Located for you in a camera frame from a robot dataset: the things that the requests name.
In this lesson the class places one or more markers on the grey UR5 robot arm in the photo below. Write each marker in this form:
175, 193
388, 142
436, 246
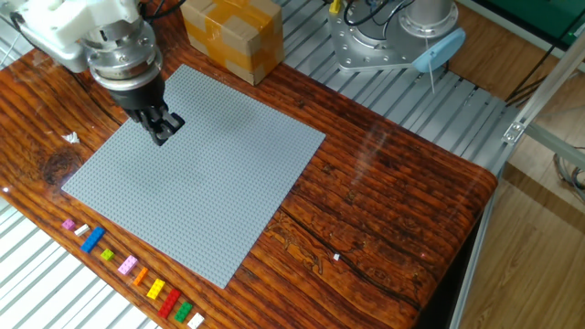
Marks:
59, 23

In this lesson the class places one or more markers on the green Lego brick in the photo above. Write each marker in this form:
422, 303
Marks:
184, 312

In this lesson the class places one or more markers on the long red Lego brick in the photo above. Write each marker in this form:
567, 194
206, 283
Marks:
169, 303

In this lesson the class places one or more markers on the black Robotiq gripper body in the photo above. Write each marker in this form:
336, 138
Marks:
137, 98

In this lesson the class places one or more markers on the wide white Lego brick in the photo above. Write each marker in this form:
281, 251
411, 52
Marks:
195, 321

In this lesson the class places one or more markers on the small purple Lego brick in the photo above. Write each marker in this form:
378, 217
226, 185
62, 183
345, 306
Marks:
68, 224

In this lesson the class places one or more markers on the yellow Lego brick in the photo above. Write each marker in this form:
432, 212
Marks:
156, 289

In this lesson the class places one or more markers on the crumpled white paper scrap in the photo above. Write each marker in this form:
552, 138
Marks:
71, 137

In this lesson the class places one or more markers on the narrow white Lego brick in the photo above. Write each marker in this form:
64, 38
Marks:
81, 230

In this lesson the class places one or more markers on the small lime Lego brick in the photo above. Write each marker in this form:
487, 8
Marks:
107, 255

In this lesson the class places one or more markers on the taped cardboard box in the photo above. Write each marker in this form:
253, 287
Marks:
233, 36

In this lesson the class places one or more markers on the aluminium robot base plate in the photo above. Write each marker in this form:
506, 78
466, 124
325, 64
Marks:
361, 45

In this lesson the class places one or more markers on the long blue Lego brick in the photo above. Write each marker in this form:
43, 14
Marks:
92, 240

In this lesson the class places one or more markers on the pink Lego brick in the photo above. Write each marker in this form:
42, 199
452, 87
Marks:
127, 265

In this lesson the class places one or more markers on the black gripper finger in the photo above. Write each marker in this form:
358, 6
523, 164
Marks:
171, 123
148, 121

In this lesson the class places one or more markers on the grey Lego baseplate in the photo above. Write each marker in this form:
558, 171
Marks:
205, 183

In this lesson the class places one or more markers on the thin orange Lego brick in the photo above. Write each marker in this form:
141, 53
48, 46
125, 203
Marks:
140, 276

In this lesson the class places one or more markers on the aluminium frame beam with bracket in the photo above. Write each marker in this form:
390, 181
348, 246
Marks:
548, 87

